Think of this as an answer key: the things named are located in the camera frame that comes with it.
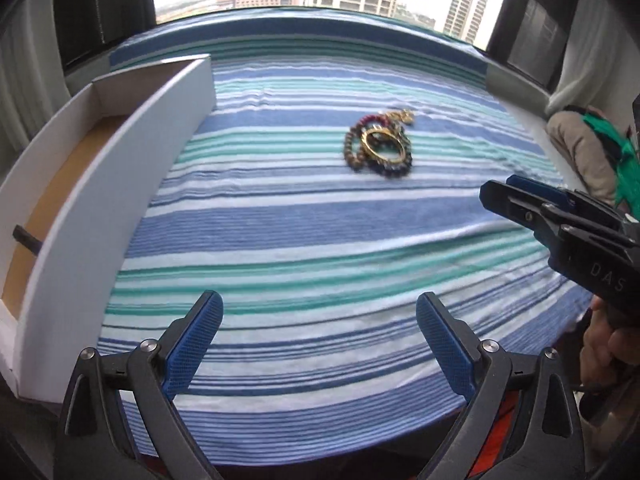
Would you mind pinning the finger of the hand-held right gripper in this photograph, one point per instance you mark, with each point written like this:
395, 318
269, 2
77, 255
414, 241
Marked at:
541, 190
520, 212

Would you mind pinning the person's right hand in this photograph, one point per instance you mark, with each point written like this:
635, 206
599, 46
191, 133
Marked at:
599, 347

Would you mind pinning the black drawer tab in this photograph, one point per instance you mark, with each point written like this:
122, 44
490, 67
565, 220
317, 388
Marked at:
26, 239

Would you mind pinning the white drawer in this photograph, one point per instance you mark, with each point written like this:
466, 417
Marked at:
75, 260

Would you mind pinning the red orange cloth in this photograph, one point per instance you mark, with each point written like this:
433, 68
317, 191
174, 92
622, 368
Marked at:
502, 440

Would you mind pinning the white curtain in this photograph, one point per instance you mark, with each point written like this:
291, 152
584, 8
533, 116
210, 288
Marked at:
25, 85
600, 60

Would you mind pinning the green cloth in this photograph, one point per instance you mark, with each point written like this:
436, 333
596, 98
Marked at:
625, 160

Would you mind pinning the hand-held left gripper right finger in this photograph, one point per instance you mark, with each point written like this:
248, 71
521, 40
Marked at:
445, 341

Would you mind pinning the slim tower building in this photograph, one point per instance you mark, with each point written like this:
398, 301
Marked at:
465, 10

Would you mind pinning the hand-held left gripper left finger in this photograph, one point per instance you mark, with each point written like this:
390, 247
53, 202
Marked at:
195, 341

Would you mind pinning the gold bangle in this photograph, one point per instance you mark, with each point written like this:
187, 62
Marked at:
382, 155

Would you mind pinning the blue green striped blanket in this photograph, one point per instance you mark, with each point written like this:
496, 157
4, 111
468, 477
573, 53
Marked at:
300, 260

